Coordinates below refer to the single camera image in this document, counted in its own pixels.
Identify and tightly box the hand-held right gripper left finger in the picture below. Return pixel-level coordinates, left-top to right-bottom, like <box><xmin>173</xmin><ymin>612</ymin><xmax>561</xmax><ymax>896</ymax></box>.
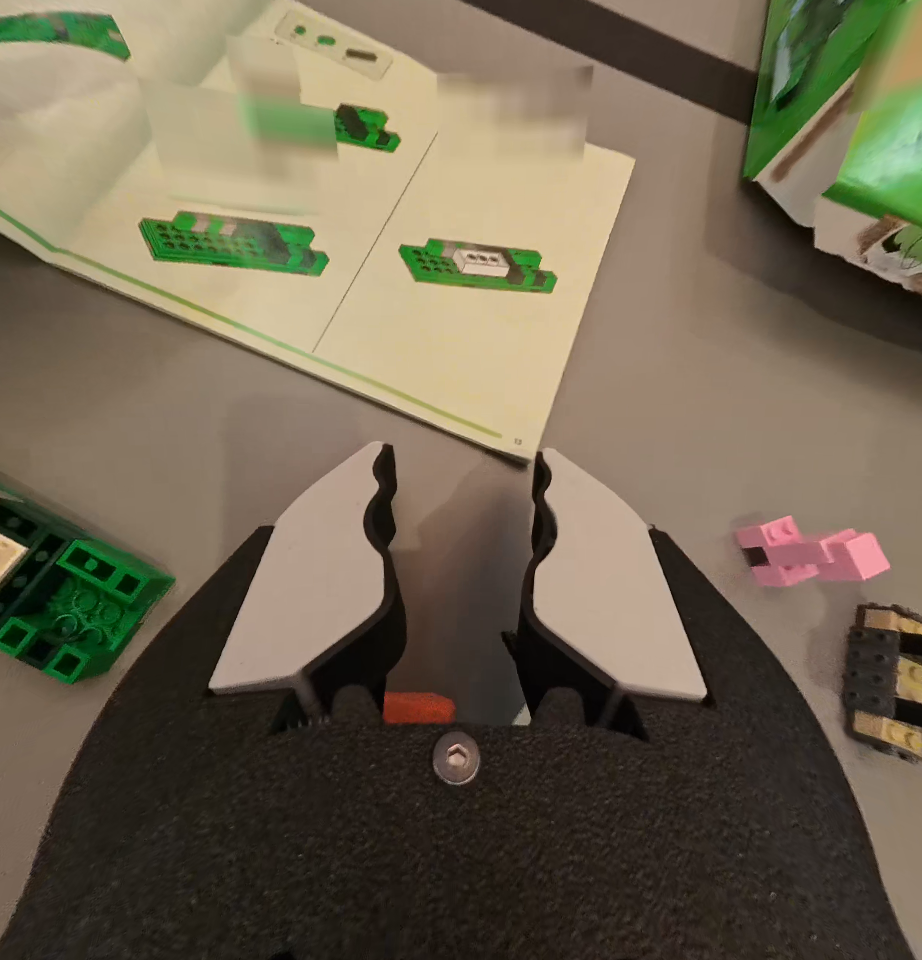
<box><xmin>208</xmin><ymin>442</ymin><xmax>408</xmax><ymax>721</ymax></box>

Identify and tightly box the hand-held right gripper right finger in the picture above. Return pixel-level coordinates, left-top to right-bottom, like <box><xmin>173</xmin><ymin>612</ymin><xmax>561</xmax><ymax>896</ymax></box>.
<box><xmin>517</xmin><ymin>448</ymin><xmax>708</xmax><ymax>721</ymax></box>

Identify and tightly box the grey desk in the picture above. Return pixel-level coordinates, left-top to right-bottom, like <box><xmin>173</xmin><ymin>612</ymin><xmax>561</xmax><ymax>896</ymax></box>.
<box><xmin>0</xmin><ymin>0</ymin><xmax>922</xmax><ymax>927</ymax></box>

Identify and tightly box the black desk strip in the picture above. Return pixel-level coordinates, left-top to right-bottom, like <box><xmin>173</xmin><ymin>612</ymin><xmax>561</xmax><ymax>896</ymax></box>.
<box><xmin>461</xmin><ymin>0</ymin><xmax>758</xmax><ymax>125</ymax></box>

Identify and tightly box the orange brick separator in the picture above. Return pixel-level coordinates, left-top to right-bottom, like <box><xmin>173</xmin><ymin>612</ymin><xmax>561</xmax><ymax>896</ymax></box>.
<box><xmin>383</xmin><ymin>691</ymin><xmax>456</xmax><ymax>726</ymax></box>

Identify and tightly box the pink brick pig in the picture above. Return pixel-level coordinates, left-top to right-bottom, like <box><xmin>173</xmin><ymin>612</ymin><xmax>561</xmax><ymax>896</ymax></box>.
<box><xmin>734</xmin><ymin>516</ymin><xmax>891</xmax><ymax>588</ymax></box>

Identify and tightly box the green brick build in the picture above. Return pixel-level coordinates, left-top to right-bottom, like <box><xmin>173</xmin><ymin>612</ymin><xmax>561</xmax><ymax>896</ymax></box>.
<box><xmin>0</xmin><ymin>476</ymin><xmax>177</xmax><ymax>684</ymax></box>

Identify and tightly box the black and tan brick build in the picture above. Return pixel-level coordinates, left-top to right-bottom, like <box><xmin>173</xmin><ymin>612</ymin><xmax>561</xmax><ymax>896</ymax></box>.
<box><xmin>843</xmin><ymin>603</ymin><xmax>922</xmax><ymax>762</ymax></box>

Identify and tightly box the brick instruction booklet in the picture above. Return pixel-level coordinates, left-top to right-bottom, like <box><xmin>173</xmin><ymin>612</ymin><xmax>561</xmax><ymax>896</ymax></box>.
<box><xmin>0</xmin><ymin>0</ymin><xmax>636</xmax><ymax>466</ymax></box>

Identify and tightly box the green toy box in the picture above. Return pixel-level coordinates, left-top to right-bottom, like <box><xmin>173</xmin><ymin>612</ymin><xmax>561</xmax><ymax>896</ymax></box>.
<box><xmin>742</xmin><ymin>0</ymin><xmax>922</xmax><ymax>303</ymax></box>

